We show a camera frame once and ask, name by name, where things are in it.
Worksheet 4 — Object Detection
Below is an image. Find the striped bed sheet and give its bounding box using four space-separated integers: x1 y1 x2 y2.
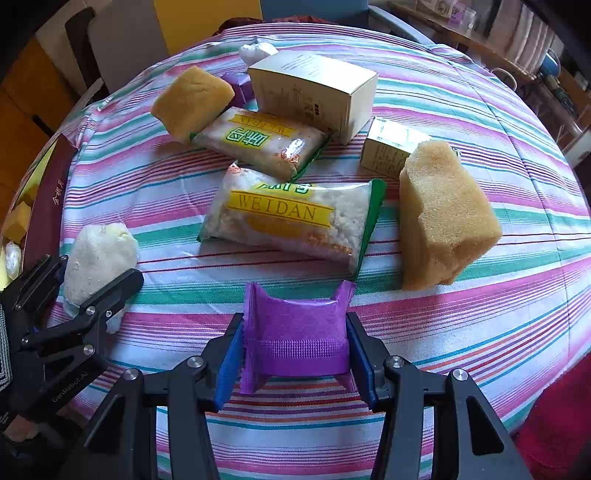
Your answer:
48 22 591 480

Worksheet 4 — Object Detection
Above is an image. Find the grey yellow blue armchair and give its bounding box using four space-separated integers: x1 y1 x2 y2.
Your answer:
40 1 430 93

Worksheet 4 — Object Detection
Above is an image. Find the purple snack packet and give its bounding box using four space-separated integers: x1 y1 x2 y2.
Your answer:
240 280 356 394
221 72 254 108

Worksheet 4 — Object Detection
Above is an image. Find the weidan cracker pack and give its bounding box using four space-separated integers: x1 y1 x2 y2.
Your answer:
190 107 329 181
197 163 387 276

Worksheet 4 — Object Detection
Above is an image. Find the striped curtain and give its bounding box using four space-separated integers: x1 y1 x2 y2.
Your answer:
488 0 556 74

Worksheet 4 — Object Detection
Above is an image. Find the wooden wardrobe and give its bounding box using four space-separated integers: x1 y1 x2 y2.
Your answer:
1 37 78 216

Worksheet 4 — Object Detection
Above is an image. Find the small green white box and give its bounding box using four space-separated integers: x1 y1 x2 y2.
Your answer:
360 117 431 179

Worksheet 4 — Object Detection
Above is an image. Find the wooden side table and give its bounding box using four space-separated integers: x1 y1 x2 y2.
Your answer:
387 1 536 82

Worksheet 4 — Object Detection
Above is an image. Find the large yellow sponge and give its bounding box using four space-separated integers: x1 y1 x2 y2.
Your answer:
399 140 503 291

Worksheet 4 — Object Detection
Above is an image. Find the large white cardboard box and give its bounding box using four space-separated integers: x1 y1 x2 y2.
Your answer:
249 50 378 145

